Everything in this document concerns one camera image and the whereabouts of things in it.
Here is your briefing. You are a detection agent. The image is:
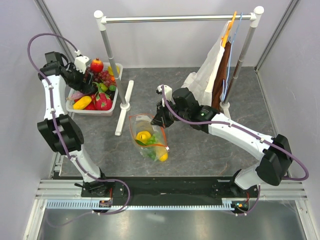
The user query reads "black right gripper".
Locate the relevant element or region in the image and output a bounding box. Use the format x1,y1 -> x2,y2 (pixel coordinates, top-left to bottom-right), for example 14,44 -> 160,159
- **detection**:
151,98 -> 190,129

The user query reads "clear zip top bag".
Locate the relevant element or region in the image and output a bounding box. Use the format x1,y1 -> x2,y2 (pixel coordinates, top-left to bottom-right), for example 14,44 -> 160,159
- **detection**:
129,113 -> 169,162

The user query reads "yellow pear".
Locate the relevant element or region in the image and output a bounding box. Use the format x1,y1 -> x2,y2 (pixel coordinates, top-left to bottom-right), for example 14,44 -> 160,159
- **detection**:
135,131 -> 152,144

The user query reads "green grape bunch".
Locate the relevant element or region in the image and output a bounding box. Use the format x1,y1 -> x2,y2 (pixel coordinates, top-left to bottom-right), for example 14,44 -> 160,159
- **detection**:
142,134 -> 163,161

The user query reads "green cucumber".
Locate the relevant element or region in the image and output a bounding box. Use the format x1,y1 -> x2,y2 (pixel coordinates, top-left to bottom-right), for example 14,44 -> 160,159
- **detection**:
135,139 -> 147,146

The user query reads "yellow mango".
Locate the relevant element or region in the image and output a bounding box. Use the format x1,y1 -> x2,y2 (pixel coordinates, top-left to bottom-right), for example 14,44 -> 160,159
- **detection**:
155,146 -> 169,162
73,95 -> 92,110

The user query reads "purple eggplant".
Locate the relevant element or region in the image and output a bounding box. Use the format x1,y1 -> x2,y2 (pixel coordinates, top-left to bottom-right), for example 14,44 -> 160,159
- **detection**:
66,91 -> 85,101

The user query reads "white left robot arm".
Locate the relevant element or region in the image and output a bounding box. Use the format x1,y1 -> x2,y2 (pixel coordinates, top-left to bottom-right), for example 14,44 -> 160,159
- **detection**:
37,51 -> 112,198

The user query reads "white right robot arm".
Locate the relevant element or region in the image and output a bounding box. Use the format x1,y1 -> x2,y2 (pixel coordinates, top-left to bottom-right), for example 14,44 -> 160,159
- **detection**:
151,85 -> 293,197

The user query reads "dark purple grape bunch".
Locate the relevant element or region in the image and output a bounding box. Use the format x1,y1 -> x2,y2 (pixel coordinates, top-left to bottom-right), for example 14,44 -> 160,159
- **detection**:
83,67 -> 91,82

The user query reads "red grape bunch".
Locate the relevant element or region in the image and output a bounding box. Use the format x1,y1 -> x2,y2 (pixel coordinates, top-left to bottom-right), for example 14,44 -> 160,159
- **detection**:
94,70 -> 116,87

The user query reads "red apple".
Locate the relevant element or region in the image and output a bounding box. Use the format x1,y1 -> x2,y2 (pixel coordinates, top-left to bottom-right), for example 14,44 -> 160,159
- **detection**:
84,102 -> 97,111

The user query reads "red dragon fruit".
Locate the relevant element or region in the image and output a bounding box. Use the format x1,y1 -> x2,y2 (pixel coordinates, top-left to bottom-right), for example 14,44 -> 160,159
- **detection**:
93,82 -> 113,111

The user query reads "red pomegranate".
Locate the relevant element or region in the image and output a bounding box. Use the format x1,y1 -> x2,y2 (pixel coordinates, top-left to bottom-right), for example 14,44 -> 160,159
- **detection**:
90,58 -> 104,73

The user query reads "yellow starfruit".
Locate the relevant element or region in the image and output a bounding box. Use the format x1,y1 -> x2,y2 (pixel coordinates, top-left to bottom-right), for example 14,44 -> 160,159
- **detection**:
107,64 -> 121,77

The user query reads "white plastic fruit basket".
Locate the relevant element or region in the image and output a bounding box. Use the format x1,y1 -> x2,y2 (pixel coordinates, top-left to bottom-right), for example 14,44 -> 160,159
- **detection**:
65,62 -> 124,117

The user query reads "white cloth garment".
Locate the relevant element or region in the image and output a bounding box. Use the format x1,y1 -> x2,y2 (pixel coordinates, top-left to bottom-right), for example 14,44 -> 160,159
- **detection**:
181,20 -> 231,106

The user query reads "brown cloth garment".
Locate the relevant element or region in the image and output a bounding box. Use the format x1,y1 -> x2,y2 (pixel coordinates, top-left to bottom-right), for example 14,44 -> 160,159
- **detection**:
211,41 -> 232,112

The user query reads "blue clothes hanger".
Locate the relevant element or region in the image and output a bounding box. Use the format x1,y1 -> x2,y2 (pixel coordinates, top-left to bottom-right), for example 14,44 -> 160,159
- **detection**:
220,12 -> 243,102

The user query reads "orange clothes hanger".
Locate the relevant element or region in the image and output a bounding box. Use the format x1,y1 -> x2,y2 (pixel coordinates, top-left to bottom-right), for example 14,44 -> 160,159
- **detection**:
221,11 -> 237,48

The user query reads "white metal clothes rack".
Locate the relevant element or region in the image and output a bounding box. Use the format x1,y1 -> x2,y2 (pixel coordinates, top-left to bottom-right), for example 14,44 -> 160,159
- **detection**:
94,6 -> 265,136

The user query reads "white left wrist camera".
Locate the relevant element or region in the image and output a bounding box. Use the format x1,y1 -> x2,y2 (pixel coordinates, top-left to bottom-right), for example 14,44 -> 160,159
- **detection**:
73,55 -> 92,74

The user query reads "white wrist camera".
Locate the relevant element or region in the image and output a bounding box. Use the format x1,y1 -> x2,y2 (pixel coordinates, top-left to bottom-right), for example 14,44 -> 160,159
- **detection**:
156,84 -> 173,101
73,55 -> 92,74

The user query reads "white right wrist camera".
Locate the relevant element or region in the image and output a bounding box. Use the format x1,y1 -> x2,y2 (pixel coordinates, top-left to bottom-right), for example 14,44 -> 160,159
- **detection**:
156,84 -> 173,101

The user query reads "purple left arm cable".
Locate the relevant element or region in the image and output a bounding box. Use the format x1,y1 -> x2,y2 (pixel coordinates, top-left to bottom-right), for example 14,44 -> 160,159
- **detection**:
26,32 -> 131,216

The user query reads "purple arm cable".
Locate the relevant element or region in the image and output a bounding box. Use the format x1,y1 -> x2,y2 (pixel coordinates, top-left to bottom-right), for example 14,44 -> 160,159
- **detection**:
26,32 -> 131,216
159,84 -> 310,181

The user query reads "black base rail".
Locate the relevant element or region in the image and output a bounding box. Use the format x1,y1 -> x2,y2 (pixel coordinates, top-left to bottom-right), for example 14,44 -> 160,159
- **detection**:
75,176 -> 258,207

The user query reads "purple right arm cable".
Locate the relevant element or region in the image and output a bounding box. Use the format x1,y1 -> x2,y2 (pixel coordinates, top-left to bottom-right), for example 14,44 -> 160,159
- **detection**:
159,84 -> 310,181

